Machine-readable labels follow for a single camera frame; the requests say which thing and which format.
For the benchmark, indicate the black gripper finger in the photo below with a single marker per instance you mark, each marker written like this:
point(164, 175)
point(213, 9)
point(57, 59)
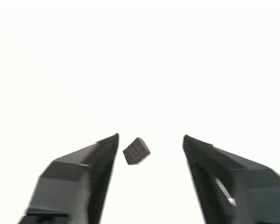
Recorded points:
point(252, 193)
point(67, 186)

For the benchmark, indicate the black foam box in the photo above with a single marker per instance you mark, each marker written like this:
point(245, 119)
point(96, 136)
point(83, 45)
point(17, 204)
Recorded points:
point(136, 151)

